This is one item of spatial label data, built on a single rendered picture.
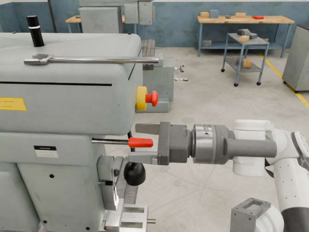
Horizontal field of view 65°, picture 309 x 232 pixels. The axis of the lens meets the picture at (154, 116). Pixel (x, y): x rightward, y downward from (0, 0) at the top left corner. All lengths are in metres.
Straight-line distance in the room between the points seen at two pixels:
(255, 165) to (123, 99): 0.30
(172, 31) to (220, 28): 1.31
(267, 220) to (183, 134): 0.22
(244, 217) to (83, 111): 0.34
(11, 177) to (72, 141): 0.23
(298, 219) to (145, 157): 0.39
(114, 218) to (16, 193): 0.54
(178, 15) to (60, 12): 3.28
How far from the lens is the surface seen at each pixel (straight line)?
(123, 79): 0.45
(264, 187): 2.96
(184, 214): 2.53
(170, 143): 0.51
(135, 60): 0.45
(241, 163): 0.55
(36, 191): 0.77
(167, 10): 7.10
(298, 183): 0.74
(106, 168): 0.74
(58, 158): 0.61
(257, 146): 0.51
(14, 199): 0.79
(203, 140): 0.51
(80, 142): 0.56
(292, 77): 5.17
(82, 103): 0.49
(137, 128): 0.59
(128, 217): 1.25
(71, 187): 0.71
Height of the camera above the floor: 2.04
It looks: 32 degrees down
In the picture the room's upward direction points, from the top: 1 degrees counter-clockwise
